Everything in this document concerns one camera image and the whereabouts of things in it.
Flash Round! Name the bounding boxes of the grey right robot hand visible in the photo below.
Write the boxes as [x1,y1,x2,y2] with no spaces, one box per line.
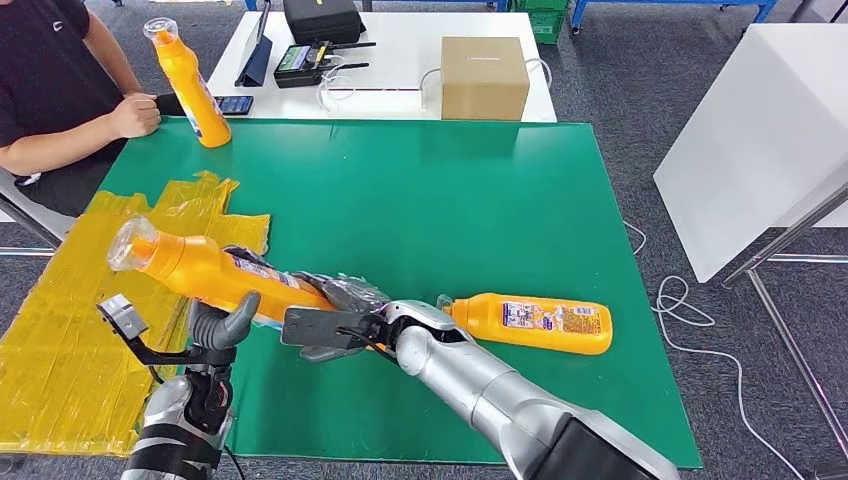
[291,271,392,364]

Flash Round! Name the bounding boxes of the person's right hand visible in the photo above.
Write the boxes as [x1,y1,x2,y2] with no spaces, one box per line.
[107,94,162,139]

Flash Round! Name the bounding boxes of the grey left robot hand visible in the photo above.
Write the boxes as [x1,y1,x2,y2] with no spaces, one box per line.
[188,246,274,352]

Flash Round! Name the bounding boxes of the orange detergent bottle clear cap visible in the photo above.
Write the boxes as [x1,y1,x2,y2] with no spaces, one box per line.
[435,292,614,357]
[142,17,233,150]
[105,215,336,329]

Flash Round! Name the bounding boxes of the black smartphone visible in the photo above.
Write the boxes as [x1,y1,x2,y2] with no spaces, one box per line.
[215,95,255,117]

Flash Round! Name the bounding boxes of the person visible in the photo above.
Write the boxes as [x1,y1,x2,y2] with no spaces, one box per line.
[0,0,164,219]

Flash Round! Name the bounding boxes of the tablet in dark folio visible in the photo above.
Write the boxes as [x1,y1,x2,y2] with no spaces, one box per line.
[234,0,275,89]

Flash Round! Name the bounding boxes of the white chair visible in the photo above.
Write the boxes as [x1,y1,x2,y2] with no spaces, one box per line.
[0,165,75,260]

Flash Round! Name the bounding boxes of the green work table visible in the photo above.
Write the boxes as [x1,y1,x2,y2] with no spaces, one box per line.
[99,117,702,470]

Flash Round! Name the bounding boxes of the yellow taped cardboard sheet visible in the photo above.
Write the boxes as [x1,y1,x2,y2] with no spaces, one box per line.
[0,170,272,458]

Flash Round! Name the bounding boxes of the black remote controller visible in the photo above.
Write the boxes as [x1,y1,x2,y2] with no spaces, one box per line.
[273,42,378,91]

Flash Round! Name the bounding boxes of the black carry bag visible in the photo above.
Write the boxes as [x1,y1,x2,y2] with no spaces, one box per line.
[283,0,368,48]

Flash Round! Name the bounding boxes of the brown cardboard box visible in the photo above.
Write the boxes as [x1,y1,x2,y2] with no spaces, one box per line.
[440,36,531,123]

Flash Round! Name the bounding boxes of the green plastic crate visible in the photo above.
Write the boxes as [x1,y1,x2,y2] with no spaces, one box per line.
[511,0,572,46]

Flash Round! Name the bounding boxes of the white side table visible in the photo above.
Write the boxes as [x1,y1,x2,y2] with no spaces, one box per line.
[652,23,848,458]

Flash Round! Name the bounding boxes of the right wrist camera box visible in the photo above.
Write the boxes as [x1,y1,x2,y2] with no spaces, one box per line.
[280,306,376,351]

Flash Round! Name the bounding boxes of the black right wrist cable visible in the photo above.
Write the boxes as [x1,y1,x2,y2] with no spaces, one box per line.
[336,324,402,366]

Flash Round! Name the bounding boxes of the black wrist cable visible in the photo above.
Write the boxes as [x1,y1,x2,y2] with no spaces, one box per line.
[336,324,402,366]
[221,443,248,480]

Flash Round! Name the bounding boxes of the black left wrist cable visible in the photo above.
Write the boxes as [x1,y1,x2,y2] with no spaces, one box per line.
[221,443,248,480]

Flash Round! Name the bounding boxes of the blue metal rack frame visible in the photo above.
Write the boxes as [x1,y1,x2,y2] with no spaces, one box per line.
[569,0,776,34]

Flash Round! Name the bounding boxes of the white floor cable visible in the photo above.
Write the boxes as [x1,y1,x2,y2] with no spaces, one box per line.
[622,218,806,480]

